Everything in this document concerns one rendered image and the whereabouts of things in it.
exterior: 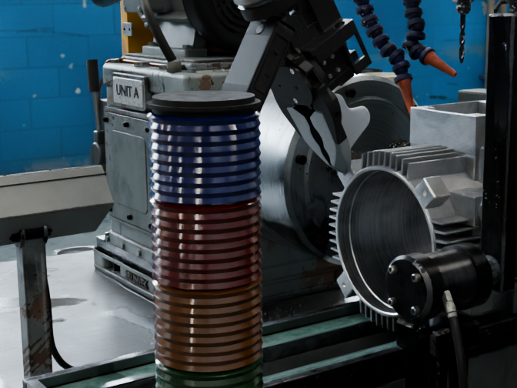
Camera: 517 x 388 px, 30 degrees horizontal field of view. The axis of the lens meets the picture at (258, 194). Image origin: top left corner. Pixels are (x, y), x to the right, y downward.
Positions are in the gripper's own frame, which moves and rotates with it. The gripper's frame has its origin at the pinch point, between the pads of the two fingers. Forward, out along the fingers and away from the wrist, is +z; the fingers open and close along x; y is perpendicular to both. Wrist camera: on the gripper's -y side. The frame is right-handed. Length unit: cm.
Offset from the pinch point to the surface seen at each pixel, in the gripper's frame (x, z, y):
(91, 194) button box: 15.2, -8.3, -20.0
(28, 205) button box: 15.0, -11.7, -26.3
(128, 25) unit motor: 70, -6, 16
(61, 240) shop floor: 387, 155, 52
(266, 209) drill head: 20.8, 10.5, -0.2
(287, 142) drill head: 16.3, 2.6, 4.6
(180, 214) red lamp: -38, -26, -31
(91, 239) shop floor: 379, 162, 64
